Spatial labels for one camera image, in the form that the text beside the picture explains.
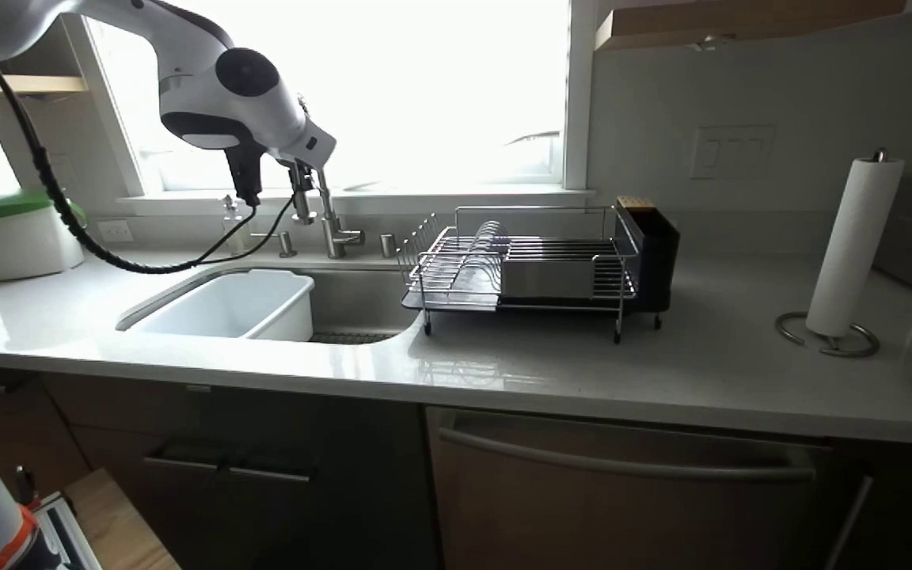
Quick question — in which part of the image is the cabinet door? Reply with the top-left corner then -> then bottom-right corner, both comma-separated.
41,374 -> 230,570
226,386 -> 435,570

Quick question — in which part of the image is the window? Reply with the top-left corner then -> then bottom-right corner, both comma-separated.
60,0 -> 601,216

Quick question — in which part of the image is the white bin with green lid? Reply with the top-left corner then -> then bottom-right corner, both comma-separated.
0,188 -> 88,283

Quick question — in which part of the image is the white plastic tub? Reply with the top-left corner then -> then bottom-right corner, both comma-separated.
127,269 -> 317,343

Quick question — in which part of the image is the white switch plate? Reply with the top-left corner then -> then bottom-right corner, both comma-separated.
690,124 -> 777,181

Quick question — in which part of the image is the metal paper towel holder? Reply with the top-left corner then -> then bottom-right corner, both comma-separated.
774,147 -> 892,359

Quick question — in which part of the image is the black utensil holder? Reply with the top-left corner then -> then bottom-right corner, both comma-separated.
616,196 -> 681,315

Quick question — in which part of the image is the paper towel roll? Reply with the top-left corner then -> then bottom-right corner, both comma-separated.
805,157 -> 906,340

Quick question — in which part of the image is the metal dish rack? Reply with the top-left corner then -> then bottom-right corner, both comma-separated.
396,205 -> 667,344

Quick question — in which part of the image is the cabinet door handle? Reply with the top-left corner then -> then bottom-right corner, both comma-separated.
227,465 -> 315,485
142,454 -> 228,475

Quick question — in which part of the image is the steel sink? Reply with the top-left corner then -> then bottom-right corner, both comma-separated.
114,264 -> 427,346

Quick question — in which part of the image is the dishwasher door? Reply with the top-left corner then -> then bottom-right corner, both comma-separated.
424,405 -> 875,570

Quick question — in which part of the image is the dishwasher door handle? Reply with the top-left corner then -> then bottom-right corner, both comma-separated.
437,427 -> 819,484

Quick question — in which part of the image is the clear soap dispenser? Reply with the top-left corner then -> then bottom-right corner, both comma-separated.
222,194 -> 250,256

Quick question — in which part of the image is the wooden shelf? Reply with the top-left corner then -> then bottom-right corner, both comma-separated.
0,73 -> 90,99

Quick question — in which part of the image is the wooden wall cabinet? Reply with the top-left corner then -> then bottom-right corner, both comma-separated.
594,0 -> 910,53

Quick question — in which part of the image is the metal kitchen faucet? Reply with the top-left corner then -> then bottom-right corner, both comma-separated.
290,158 -> 365,260

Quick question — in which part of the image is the small metal tap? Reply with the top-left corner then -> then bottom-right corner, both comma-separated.
253,230 -> 299,259

